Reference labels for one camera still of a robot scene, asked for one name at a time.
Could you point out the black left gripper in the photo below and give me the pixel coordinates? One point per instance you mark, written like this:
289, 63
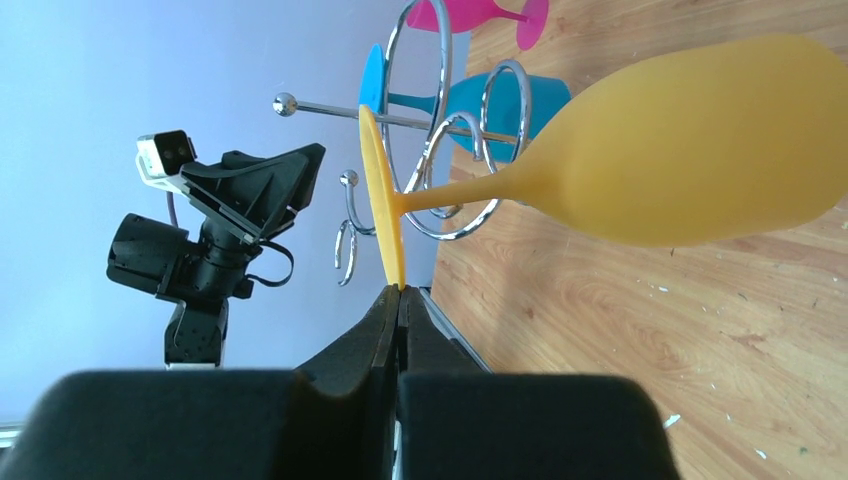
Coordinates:
247, 200

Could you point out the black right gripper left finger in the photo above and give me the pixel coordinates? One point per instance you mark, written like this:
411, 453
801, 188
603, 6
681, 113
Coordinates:
331, 418

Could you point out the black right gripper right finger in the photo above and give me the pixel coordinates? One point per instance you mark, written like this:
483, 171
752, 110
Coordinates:
462, 422

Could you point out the pink plastic wine glass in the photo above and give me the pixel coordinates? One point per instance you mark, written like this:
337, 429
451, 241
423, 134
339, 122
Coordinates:
466, 15

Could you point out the blue plastic wine glass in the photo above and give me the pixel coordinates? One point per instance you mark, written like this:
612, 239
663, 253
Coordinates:
548, 96

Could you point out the yellow plastic wine glass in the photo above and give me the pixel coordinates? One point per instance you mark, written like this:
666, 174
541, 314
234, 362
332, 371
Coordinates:
706, 144

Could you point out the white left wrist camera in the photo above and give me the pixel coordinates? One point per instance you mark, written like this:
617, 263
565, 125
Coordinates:
160, 158

